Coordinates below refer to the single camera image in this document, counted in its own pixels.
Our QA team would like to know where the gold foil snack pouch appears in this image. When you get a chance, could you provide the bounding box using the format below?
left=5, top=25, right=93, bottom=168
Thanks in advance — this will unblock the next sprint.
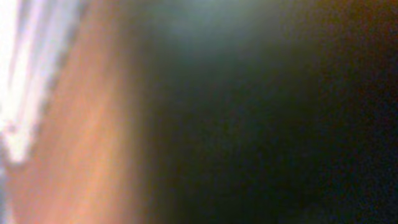
left=2, top=1, right=165, bottom=224

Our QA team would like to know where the grey plastic lattice basket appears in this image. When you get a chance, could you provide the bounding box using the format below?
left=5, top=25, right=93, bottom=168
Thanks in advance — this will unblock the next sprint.
left=132, top=0, right=397, bottom=223

